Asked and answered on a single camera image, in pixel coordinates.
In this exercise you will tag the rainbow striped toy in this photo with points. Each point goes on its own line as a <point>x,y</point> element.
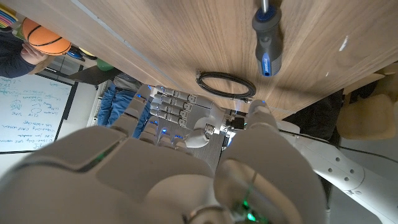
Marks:
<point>6,18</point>

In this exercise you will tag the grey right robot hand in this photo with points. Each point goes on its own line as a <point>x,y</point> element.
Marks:
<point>140,183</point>

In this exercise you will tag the orange basketball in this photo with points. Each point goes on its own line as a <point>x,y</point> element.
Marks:
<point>43,37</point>

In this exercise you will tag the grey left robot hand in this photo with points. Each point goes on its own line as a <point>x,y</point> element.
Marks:
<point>202,112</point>

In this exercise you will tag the black flat panel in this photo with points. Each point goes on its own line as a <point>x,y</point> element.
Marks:
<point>93,75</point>

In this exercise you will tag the person in blue jeans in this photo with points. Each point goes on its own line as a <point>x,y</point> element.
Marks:
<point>115,102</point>

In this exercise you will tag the whiteboard with black frame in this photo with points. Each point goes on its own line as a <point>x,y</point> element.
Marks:
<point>31,112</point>

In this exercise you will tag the black and blue screwdriver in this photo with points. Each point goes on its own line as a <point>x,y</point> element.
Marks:
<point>267,40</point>

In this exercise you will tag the green ball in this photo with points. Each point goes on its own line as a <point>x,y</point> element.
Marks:
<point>104,64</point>

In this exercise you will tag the person in dark shirt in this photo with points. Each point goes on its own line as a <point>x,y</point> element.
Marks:
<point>9,59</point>

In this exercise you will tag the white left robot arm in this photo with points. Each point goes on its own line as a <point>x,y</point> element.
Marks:
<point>342,168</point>

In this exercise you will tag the beige chair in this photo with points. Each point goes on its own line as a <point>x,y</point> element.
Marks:
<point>367,115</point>

